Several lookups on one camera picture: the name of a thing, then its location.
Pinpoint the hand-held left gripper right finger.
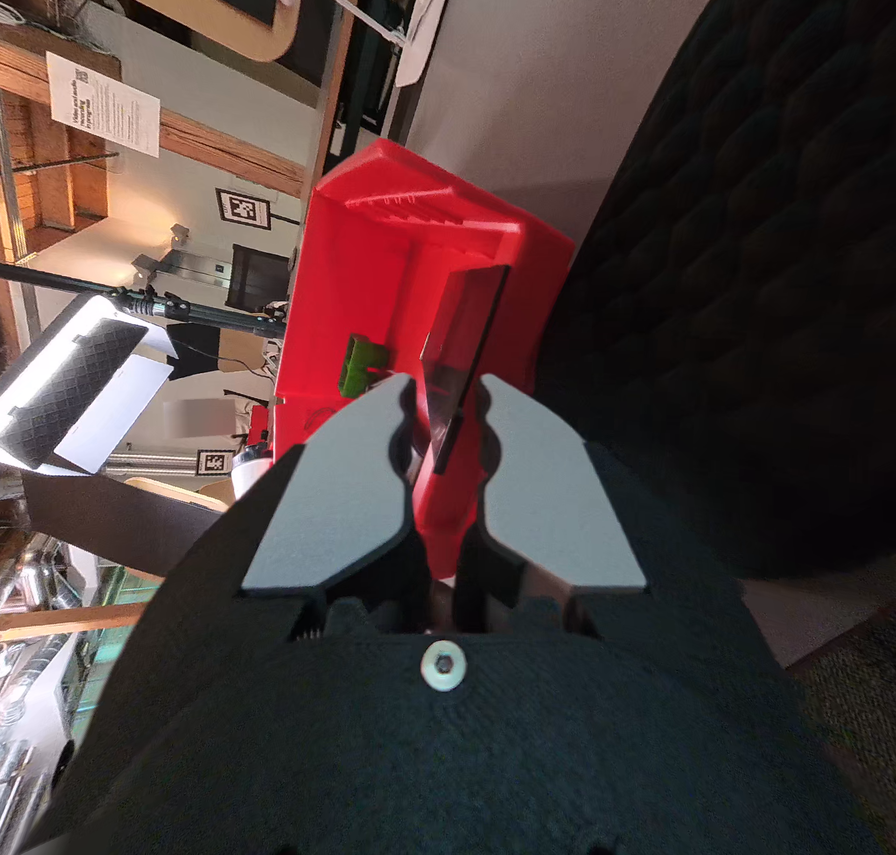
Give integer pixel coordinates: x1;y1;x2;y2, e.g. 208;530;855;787
458;374;648;607

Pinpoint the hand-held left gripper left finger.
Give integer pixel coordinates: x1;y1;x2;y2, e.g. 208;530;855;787
240;372;415;596

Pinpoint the black rectangular plate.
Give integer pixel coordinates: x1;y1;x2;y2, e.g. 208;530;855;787
419;262;512;480

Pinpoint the red plastic bin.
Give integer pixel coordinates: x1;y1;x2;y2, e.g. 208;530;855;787
272;137;576;584

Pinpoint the white cup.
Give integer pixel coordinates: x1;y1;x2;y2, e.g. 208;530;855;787
230;449;275;502

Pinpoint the green plastic part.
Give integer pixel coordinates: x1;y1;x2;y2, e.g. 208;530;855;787
339;334;390;400

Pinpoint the black light stand pole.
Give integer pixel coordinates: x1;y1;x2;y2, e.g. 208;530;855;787
0;262;289;341

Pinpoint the black monitor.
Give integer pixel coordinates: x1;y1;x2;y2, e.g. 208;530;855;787
225;243;292;313

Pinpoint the studio light panel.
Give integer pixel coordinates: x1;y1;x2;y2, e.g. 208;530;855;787
0;291;177;477

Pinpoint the black quilted cushion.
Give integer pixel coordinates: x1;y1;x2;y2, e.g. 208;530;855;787
532;0;896;579

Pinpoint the white paper notice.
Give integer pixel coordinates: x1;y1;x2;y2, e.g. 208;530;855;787
45;50;162;158

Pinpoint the silver ventilation duct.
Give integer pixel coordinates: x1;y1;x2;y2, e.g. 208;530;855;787
0;536;95;667

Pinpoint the wooden post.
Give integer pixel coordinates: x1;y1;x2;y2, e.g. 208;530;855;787
0;40;309;198

